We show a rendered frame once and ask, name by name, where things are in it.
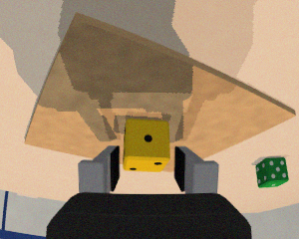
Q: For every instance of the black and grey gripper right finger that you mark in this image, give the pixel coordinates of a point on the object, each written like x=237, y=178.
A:
x=193, y=174

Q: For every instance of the yellow die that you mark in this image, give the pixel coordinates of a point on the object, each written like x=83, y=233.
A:
x=146, y=145

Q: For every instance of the green die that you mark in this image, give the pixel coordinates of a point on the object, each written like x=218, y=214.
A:
x=271, y=172

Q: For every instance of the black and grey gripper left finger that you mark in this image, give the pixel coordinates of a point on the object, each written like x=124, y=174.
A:
x=101, y=174

